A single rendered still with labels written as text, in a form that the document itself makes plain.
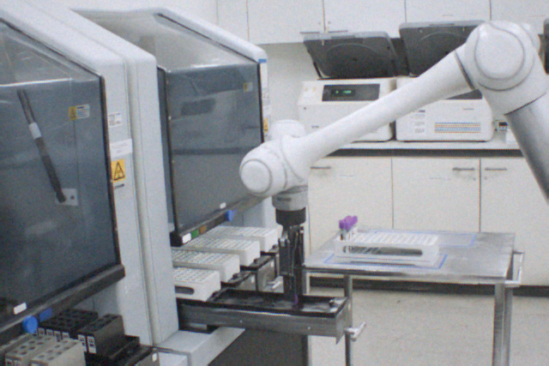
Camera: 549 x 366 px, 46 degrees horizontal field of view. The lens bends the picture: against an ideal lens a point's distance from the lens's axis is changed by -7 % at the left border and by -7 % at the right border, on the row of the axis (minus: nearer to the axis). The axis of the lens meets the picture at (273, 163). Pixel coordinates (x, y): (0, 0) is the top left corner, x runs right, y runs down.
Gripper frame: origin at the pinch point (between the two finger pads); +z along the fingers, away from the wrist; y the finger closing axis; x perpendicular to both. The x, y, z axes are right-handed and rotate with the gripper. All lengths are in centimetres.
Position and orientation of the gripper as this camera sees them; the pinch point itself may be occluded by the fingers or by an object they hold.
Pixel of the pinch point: (293, 285)
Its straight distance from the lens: 174.0
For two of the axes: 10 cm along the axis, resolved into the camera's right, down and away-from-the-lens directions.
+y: -3.6, 1.6, -9.2
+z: 0.4, 9.9, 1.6
